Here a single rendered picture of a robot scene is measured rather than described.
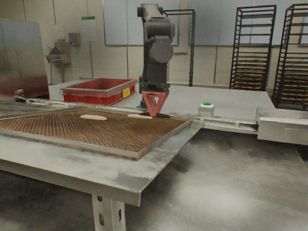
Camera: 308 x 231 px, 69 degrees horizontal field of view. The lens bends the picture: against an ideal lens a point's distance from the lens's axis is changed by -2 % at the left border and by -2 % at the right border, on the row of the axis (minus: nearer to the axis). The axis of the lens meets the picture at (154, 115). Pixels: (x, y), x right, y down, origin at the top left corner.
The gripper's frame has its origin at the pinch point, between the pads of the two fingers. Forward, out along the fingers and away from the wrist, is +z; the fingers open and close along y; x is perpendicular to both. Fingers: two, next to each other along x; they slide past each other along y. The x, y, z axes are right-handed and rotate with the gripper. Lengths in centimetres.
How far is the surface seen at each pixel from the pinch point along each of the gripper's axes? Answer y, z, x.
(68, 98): 51, 5, 67
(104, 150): -30.3, 3.3, 1.2
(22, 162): -39.4, 4.0, 10.6
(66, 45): 495, -91, 396
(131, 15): 467, -160, 194
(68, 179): -40.3, 4.7, 1.4
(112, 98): 57, 3, 42
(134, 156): -30.9, 3.3, -5.0
